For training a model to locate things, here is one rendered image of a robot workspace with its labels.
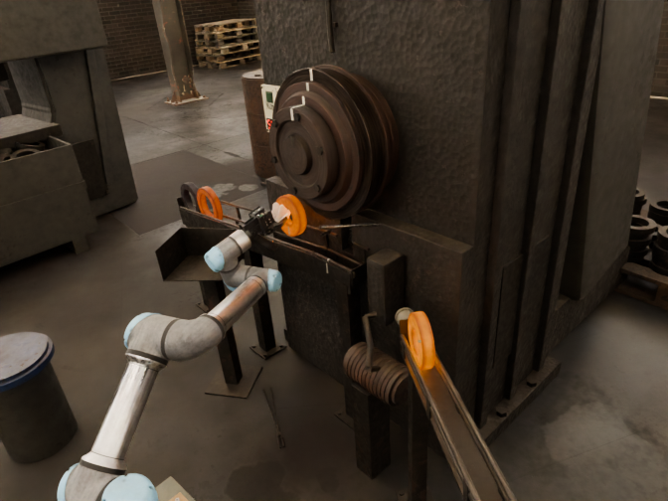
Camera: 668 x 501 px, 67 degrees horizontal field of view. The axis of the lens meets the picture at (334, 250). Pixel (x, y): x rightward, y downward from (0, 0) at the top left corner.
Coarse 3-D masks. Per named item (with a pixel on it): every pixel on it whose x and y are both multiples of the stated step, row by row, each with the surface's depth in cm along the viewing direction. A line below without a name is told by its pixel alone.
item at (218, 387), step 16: (176, 240) 204; (192, 240) 209; (208, 240) 207; (160, 256) 193; (176, 256) 204; (192, 256) 211; (240, 256) 202; (176, 272) 201; (192, 272) 198; (208, 272) 196; (208, 288) 202; (224, 288) 208; (208, 304) 207; (224, 352) 218; (224, 368) 223; (240, 368) 227; (256, 368) 234; (224, 384) 227; (240, 384) 226
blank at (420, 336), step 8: (416, 312) 135; (408, 320) 141; (416, 320) 131; (424, 320) 131; (408, 328) 142; (416, 328) 132; (424, 328) 129; (416, 336) 139; (424, 336) 128; (432, 336) 129; (416, 344) 138; (424, 344) 128; (432, 344) 128; (416, 352) 136; (424, 352) 128; (432, 352) 128; (416, 360) 137; (424, 360) 129; (432, 360) 129; (424, 368) 132
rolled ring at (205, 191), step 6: (198, 192) 242; (204, 192) 237; (210, 192) 235; (198, 198) 244; (204, 198) 245; (210, 198) 234; (216, 198) 234; (198, 204) 247; (204, 204) 246; (216, 204) 234; (204, 210) 246; (216, 210) 235; (222, 210) 237; (210, 216) 245; (216, 216) 237; (222, 216) 238
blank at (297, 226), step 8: (280, 200) 183; (288, 200) 179; (296, 200) 180; (288, 208) 181; (296, 208) 178; (296, 216) 179; (304, 216) 179; (288, 224) 186; (296, 224) 181; (304, 224) 181; (288, 232) 186; (296, 232) 182
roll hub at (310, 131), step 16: (288, 112) 147; (304, 112) 143; (272, 128) 156; (288, 128) 152; (304, 128) 146; (320, 128) 141; (272, 144) 159; (288, 144) 152; (304, 144) 147; (320, 144) 142; (288, 160) 155; (304, 160) 149; (320, 160) 144; (336, 160) 145; (288, 176) 160; (304, 176) 155; (320, 176) 147; (336, 176) 148; (304, 192) 156; (320, 192) 150
